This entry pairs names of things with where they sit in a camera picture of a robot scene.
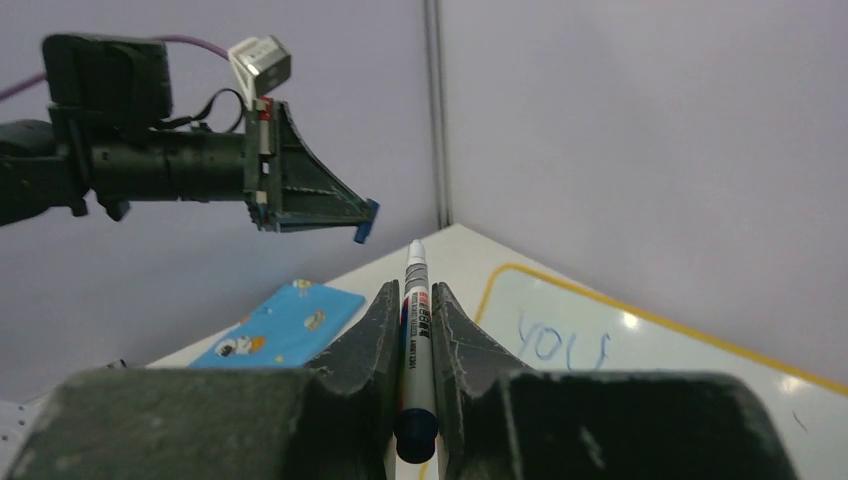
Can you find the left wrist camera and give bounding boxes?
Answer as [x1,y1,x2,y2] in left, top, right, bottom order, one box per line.
[227,35,292,110]

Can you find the blue marker cap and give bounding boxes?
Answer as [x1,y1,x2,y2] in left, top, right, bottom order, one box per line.
[354,198,380,244]

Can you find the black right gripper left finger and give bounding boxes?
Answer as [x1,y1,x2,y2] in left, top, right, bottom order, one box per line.
[7,280,400,479]

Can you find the yellow framed whiteboard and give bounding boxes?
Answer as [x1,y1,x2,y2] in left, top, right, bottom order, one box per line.
[417,262,848,480]

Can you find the blue whiteboard marker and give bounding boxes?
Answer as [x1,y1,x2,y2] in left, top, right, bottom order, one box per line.
[394,239,439,464]

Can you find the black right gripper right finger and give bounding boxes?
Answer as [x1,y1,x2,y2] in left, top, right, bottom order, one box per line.
[431,282,797,479]

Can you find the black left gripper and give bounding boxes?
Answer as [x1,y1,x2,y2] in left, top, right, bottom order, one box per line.
[244,96,368,232]

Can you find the blue patterned cloth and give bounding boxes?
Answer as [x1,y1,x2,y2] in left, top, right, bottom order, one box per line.
[190,279,365,369]

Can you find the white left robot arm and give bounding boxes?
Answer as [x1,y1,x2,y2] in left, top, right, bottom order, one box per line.
[1,33,379,243]

